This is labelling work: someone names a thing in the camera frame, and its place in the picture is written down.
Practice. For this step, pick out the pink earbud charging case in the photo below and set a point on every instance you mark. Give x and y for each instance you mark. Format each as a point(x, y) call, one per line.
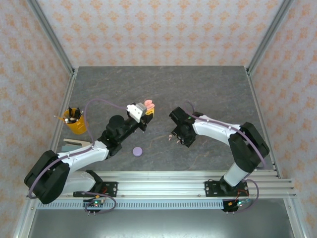
point(148, 102)

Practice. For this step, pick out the purple earbud charging case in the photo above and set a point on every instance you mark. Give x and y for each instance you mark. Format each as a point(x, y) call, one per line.
point(137, 151)

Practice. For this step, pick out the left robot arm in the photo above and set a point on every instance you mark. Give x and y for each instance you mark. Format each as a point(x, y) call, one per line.
point(81, 156)

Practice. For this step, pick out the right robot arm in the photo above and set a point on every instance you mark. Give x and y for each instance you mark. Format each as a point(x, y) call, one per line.
point(247, 148)

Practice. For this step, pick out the orange pen cup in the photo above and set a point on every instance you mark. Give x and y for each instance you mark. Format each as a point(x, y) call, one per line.
point(78, 126)

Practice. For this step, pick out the beige wooden block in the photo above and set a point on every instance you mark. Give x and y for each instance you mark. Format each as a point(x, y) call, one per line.
point(74, 141)

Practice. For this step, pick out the white marker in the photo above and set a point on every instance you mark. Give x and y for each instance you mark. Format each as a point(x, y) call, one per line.
point(73, 119)

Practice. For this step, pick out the grey-blue flat block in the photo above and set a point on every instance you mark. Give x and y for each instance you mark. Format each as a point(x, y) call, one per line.
point(70, 148)

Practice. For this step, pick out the grey metal panel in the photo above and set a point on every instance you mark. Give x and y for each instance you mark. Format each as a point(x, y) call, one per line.
point(161, 224)

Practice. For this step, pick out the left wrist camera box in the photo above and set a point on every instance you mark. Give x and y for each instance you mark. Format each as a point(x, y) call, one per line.
point(135, 112)

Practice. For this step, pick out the aluminium mounting rail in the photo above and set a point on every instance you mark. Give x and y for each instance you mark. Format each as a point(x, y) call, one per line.
point(161, 184)

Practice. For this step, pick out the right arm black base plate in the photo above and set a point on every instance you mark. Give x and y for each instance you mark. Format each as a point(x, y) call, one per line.
point(211, 188)

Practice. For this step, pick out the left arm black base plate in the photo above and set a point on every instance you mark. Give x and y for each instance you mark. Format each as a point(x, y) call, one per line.
point(110, 186)

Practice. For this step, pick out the aluminium table edge rail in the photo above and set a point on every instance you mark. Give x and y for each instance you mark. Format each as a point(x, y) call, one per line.
point(66, 99)
point(257, 99)

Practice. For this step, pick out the aluminium frame post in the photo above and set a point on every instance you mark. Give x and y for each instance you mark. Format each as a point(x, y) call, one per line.
point(51, 34)
point(269, 34)

